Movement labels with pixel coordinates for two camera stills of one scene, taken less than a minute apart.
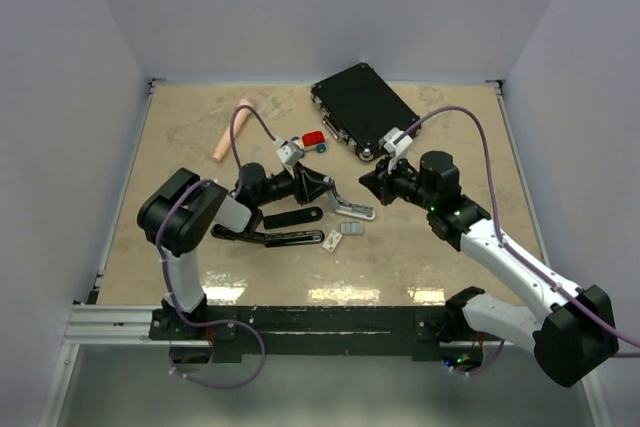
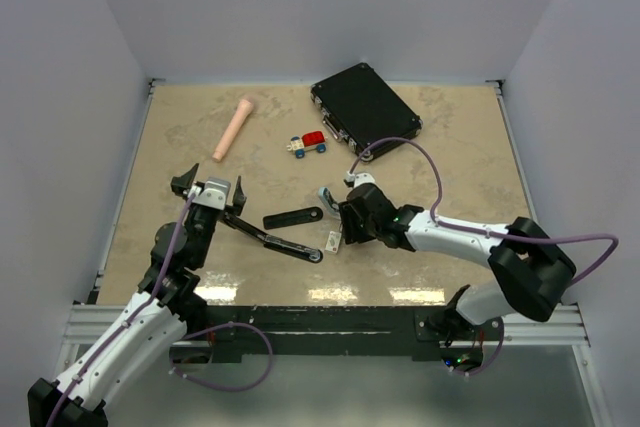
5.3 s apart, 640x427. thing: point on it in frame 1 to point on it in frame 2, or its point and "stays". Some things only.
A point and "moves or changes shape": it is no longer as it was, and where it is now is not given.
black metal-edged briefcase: (359, 106) stays
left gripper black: (305, 183) to (181, 184)
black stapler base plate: (292, 218) stays
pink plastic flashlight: (240, 115) stays
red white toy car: (313, 140) stays
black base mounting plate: (330, 333) stays
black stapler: (272, 239) moves or changes shape
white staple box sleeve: (332, 240) stays
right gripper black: (380, 181) to (350, 232)
